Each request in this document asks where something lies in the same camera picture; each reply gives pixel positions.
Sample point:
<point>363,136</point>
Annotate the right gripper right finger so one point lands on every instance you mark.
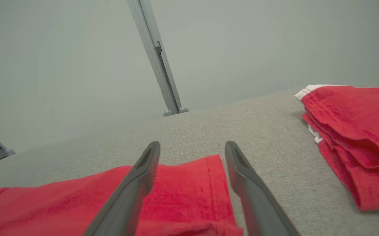
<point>255,203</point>

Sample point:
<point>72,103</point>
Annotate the red jersey with white sleeve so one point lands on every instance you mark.
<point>182,200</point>

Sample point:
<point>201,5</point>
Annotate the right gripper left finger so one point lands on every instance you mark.
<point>133,196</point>

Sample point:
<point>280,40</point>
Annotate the red garment with white trim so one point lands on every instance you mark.
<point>356,131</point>

